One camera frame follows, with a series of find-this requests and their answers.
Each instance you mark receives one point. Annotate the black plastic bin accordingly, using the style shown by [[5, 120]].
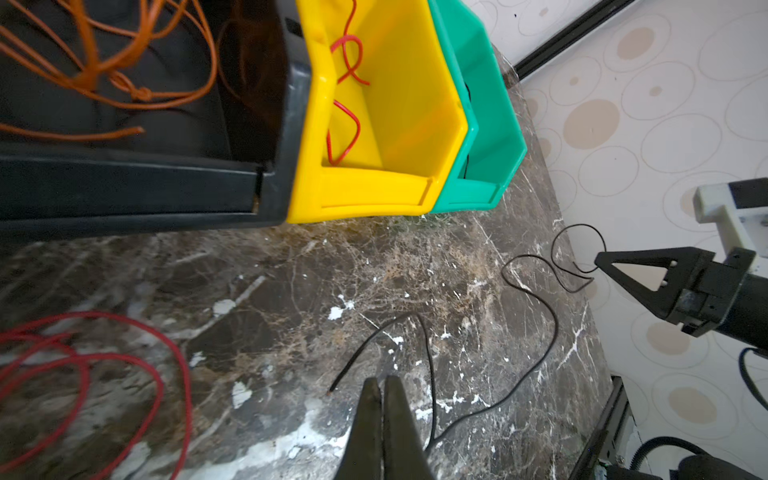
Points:
[[126, 117]]

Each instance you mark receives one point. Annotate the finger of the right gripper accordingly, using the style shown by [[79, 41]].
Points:
[[657, 279]]

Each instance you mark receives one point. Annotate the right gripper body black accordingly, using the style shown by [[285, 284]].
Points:
[[723, 297]]

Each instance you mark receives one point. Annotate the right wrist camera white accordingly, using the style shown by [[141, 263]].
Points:
[[739, 212]]

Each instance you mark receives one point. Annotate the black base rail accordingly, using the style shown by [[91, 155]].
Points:
[[606, 444]]

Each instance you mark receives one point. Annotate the green plastic bin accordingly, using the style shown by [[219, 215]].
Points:
[[494, 146]]

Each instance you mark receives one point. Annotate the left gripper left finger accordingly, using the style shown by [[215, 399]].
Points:
[[363, 455]]

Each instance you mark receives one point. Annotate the yellow plastic bin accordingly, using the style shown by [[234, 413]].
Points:
[[384, 122]]

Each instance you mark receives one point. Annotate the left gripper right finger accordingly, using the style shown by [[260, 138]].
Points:
[[403, 454]]

